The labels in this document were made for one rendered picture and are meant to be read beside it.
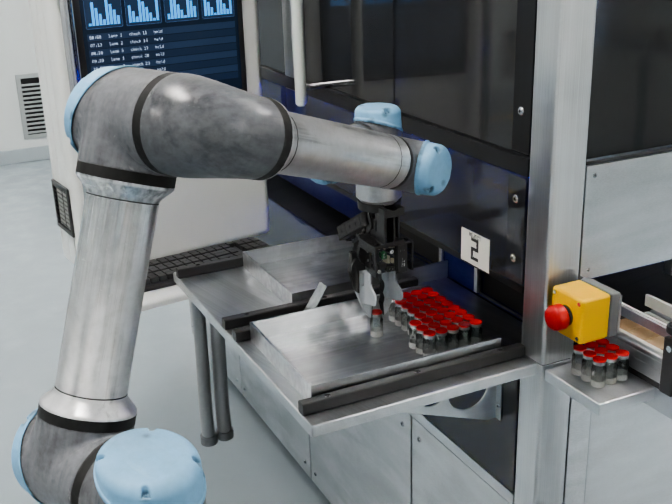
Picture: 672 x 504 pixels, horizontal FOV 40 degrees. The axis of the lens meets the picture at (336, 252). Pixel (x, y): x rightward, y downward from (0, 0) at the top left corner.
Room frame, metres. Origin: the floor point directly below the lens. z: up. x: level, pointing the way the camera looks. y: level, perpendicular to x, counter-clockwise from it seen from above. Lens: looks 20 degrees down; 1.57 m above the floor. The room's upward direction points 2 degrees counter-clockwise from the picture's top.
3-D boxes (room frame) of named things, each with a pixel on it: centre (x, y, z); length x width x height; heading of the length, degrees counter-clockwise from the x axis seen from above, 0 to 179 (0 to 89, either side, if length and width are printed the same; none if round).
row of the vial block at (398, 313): (1.43, -0.14, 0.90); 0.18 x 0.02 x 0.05; 25
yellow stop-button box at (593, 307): (1.27, -0.37, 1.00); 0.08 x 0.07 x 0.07; 115
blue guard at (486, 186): (2.24, 0.11, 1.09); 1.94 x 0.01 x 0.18; 25
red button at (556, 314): (1.25, -0.33, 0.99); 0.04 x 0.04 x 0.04; 25
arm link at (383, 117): (1.42, -0.07, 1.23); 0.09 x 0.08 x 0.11; 141
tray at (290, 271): (1.75, -0.01, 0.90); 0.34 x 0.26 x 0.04; 115
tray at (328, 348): (1.39, -0.06, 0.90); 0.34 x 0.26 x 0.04; 115
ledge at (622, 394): (1.27, -0.42, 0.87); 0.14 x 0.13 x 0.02; 115
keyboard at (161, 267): (1.99, 0.33, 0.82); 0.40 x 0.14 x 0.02; 123
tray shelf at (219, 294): (1.57, -0.02, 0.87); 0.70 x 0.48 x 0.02; 25
